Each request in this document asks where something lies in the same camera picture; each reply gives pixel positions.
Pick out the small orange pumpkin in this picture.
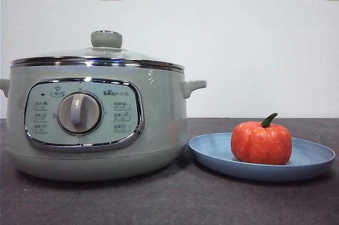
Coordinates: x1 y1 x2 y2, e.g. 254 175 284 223
230 113 293 166

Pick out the pale green electric steamer pot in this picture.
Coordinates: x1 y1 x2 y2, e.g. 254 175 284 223
0 62 207 183

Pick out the glass lid with green knob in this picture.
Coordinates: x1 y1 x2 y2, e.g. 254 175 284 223
10 30 184 73

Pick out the blue round plate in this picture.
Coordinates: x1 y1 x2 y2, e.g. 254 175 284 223
188 132 336 183

